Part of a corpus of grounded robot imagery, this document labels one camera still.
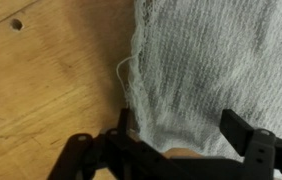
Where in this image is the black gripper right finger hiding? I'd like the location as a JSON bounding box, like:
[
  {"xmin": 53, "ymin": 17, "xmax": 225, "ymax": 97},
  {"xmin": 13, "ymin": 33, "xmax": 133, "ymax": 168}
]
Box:
[{"xmin": 218, "ymin": 108, "xmax": 282, "ymax": 180}]

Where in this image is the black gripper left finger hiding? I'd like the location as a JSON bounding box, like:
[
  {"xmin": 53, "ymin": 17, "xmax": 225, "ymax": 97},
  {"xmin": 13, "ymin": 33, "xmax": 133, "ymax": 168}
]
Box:
[{"xmin": 46, "ymin": 107, "xmax": 197, "ymax": 180}]

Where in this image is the white cloth towel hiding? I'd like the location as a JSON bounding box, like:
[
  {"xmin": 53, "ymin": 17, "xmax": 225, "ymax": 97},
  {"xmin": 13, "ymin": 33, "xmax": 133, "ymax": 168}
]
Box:
[{"xmin": 115, "ymin": 0, "xmax": 282, "ymax": 180}]

